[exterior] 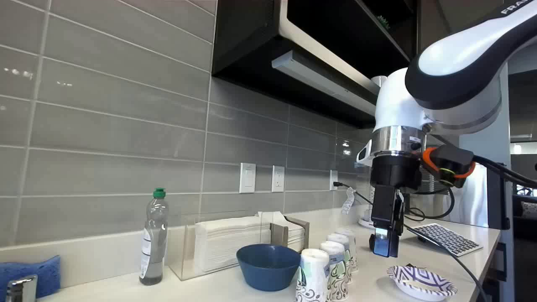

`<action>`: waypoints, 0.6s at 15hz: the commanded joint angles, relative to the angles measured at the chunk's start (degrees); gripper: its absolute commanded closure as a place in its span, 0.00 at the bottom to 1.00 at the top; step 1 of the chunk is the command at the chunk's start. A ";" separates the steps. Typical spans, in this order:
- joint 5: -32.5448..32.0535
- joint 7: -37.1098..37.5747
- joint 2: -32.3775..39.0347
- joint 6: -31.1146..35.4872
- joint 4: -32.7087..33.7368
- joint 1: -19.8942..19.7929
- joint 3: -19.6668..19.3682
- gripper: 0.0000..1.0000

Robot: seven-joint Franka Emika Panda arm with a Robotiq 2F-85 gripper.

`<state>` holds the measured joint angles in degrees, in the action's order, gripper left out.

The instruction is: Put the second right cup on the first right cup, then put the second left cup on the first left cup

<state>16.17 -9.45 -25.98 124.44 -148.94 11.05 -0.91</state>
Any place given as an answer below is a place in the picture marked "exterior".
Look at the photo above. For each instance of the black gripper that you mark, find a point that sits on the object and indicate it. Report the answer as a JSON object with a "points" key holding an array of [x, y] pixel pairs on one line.
{"points": [[387, 176]]}

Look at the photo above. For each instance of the patterned paper cup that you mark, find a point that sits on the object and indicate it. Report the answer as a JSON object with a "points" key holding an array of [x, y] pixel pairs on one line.
{"points": [[349, 235], [335, 280], [344, 240], [312, 275]]}

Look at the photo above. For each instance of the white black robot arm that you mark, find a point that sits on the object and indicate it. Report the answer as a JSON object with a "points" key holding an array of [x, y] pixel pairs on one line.
{"points": [[448, 87]]}

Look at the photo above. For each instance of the grey keyboard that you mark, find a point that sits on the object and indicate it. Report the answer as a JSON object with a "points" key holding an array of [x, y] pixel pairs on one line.
{"points": [[446, 238]]}

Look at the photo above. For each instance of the blue patterned paper plate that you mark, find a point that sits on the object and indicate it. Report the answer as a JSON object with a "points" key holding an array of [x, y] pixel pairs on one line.
{"points": [[421, 283]]}

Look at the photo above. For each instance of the blue bowl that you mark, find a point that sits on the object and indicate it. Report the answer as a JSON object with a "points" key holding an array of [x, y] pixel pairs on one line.
{"points": [[266, 267]]}

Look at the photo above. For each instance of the black upper cabinet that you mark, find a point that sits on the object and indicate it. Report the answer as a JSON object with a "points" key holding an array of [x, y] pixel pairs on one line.
{"points": [[315, 54]]}

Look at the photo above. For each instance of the clear napkin holder box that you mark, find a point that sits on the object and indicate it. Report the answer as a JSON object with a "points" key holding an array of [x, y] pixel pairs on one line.
{"points": [[208, 247]]}

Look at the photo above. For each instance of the clear bottle green cap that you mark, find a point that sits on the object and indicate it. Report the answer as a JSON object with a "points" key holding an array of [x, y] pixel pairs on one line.
{"points": [[152, 245]]}

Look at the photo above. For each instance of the white wall outlet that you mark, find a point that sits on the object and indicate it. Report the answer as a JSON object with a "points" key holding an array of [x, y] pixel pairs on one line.
{"points": [[246, 178], [276, 178]]}

